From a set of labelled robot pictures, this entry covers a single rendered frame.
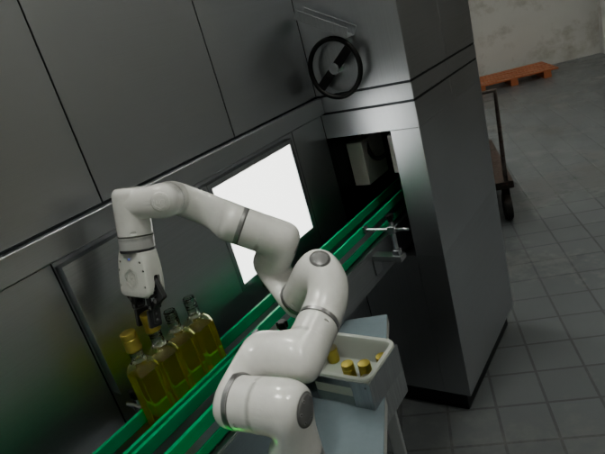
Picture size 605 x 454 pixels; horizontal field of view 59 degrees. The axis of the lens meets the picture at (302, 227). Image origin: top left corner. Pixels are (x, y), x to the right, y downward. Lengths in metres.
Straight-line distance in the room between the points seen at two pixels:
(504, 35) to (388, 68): 7.97
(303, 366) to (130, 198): 0.50
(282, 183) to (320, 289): 0.78
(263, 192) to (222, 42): 0.46
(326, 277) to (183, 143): 0.65
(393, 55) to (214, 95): 0.61
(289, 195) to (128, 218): 0.76
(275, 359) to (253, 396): 0.09
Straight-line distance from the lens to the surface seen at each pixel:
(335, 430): 1.40
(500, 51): 9.83
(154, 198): 1.14
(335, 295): 1.05
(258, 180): 1.69
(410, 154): 1.93
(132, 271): 1.20
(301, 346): 0.97
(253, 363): 1.01
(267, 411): 0.91
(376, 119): 1.95
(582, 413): 2.48
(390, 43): 1.87
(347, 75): 1.95
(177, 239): 1.45
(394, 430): 1.95
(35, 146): 1.28
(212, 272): 1.54
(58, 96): 1.33
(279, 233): 1.13
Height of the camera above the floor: 1.66
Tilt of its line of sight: 20 degrees down
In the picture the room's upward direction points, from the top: 16 degrees counter-clockwise
